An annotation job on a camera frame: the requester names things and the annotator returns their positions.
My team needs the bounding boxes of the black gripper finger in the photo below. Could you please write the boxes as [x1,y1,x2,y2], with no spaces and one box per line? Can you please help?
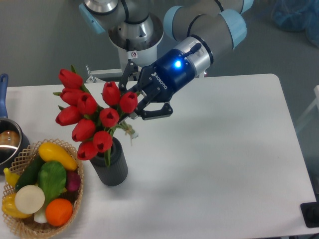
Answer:
[118,59,139,91]
[129,92,173,120]

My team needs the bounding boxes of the yellow banana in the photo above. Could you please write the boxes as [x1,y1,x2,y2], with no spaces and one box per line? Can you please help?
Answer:
[3,168,20,188]

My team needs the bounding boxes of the yellow squash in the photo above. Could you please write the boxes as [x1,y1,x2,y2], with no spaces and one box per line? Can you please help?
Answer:
[38,142,78,171]

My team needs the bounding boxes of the dark grey ribbed vase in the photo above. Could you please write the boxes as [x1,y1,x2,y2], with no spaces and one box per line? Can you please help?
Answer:
[90,137,128,186]

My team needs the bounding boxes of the black device at table edge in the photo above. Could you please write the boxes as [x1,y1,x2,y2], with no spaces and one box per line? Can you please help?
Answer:
[300,202,319,228]

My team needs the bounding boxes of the green lettuce leaf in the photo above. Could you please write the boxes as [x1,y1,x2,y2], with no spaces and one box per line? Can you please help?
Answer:
[38,161,67,206]

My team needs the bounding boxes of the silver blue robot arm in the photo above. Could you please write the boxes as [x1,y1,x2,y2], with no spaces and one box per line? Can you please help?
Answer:
[79,0,252,120]

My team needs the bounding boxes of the orange fruit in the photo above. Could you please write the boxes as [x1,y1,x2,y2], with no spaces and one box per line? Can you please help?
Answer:
[45,198,73,227]

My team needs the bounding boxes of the purple red onion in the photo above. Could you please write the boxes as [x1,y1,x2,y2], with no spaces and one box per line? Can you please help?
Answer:
[65,171,81,192]

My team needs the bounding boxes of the yellow bell pepper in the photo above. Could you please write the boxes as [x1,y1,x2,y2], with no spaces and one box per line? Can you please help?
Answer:
[1,193,32,219]

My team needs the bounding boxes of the red tulip bouquet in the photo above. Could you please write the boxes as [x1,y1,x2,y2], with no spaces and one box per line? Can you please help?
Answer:
[55,69,138,166]

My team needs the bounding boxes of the white frame at right edge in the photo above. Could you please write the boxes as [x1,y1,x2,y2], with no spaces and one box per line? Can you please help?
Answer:
[295,85,319,133]

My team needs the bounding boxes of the blue plastic bag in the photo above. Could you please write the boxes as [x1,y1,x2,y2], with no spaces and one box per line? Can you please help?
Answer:
[271,0,319,47]

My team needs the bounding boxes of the blue handled saucepan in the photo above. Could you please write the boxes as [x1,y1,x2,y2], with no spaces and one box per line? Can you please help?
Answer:
[0,73,29,175]

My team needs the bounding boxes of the dark green cucumber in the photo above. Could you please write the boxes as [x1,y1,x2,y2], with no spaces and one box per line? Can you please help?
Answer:
[15,155,45,192]

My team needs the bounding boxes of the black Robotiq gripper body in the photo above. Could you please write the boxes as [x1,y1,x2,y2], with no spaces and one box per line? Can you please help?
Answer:
[129,49,193,103]

